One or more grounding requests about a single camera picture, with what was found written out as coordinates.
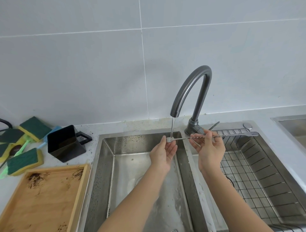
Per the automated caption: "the green and yellow sponge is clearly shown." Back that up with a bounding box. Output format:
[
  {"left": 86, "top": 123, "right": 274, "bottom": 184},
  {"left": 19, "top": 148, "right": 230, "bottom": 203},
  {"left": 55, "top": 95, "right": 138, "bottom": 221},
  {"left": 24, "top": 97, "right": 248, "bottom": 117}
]
[
  {"left": 0, "top": 129, "right": 26, "bottom": 144},
  {"left": 18, "top": 116, "right": 53, "bottom": 143},
  {"left": 0, "top": 143, "right": 15, "bottom": 163},
  {"left": 6, "top": 148, "right": 44, "bottom": 177}
]

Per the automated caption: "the person's left forearm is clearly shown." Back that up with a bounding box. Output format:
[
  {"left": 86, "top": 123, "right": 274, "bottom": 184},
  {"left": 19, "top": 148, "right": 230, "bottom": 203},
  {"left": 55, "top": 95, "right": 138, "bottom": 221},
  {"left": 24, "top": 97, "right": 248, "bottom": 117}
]
[{"left": 98, "top": 167, "right": 169, "bottom": 232}]

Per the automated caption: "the metal sink drain strainer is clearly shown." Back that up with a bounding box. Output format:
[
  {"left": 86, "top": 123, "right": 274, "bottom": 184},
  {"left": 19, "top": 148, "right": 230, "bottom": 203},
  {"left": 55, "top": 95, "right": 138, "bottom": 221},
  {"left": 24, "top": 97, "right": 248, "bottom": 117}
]
[
  {"left": 135, "top": 175, "right": 147, "bottom": 190},
  {"left": 225, "top": 175, "right": 240, "bottom": 192}
]

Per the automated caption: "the green handled brush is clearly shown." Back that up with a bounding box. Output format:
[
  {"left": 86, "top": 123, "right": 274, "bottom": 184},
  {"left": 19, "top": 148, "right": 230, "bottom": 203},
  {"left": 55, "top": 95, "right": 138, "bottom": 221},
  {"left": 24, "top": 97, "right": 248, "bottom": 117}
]
[{"left": 0, "top": 139, "right": 32, "bottom": 180}]

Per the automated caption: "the blue sponge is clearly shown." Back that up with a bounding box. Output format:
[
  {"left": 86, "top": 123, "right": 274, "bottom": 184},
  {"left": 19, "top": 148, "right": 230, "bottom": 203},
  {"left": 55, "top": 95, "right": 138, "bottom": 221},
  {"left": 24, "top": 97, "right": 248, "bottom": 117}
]
[{"left": 37, "top": 126, "right": 63, "bottom": 149}]

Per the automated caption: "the wooden tray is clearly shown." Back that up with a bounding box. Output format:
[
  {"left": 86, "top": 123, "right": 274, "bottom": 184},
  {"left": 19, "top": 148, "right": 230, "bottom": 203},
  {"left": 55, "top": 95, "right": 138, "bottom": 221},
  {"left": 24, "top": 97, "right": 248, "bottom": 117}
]
[{"left": 0, "top": 163, "right": 91, "bottom": 232}]

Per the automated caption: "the metal wire sink rack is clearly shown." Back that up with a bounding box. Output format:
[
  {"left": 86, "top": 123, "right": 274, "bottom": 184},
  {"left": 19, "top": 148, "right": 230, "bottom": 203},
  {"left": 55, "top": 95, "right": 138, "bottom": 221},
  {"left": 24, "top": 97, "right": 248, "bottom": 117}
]
[{"left": 211, "top": 128, "right": 306, "bottom": 232}]

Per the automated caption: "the grey gooseneck faucet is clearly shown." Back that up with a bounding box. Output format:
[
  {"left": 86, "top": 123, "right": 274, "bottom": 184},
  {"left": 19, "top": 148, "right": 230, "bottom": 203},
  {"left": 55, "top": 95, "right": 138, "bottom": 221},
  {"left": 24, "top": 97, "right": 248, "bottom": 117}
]
[{"left": 170, "top": 65, "right": 220, "bottom": 136}]

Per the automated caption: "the person's right hand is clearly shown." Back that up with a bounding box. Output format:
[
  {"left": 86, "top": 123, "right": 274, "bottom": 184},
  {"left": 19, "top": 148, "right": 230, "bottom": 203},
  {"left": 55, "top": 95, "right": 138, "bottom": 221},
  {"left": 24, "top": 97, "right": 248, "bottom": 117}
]
[{"left": 189, "top": 131, "right": 226, "bottom": 174}]

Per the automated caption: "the black container with handle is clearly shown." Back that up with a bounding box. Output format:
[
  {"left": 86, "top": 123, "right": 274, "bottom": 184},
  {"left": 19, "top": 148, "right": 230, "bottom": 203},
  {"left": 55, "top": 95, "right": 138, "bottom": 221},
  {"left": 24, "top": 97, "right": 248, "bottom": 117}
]
[{"left": 47, "top": 125, "right": 93, "bottom": 163}]

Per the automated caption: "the black cable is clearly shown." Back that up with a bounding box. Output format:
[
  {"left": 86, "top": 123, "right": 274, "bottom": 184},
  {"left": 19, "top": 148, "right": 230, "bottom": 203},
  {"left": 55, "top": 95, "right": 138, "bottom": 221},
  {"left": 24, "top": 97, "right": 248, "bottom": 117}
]
[{"left": 0, "top": 119, "right": 13, "bottom": 132}]

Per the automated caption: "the twisted metal bar spoon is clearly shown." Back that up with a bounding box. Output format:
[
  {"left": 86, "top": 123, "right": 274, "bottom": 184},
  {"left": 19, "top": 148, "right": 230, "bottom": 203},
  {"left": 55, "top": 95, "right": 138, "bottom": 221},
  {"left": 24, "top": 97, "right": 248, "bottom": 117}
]
[{"left": 166, "top": 131, "right": 259, "bottom": 144}]

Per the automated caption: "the person's left hand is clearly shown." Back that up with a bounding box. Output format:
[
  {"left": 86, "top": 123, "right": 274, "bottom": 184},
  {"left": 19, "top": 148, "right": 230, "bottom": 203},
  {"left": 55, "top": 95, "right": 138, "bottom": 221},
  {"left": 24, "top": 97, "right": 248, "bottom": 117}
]
[{"left": 149, "top": 136, "right": 178, "bottom": 174}]

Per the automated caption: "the stainless steel double sink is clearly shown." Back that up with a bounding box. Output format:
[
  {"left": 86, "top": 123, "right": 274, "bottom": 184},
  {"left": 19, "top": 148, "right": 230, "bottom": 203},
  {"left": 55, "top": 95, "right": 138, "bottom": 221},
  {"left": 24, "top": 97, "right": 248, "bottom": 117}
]
[{"left": 78, "top": 120, "right": 306, "bottom": 232}]

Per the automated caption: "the person's right forearm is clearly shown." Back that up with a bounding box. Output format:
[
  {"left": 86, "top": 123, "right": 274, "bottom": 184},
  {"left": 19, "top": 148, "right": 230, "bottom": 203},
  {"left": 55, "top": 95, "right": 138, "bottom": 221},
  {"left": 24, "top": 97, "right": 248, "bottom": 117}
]
[{"left": 199, "top": 167, "right": 273, "bottom": 232}]

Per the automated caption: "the stainless steel single sink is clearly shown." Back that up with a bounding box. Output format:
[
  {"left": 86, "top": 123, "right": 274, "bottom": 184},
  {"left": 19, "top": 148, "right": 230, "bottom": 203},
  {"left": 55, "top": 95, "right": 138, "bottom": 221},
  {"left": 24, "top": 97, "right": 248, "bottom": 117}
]
[{"left": 271, "top": 114, "right": 306, "bottom": 150}]

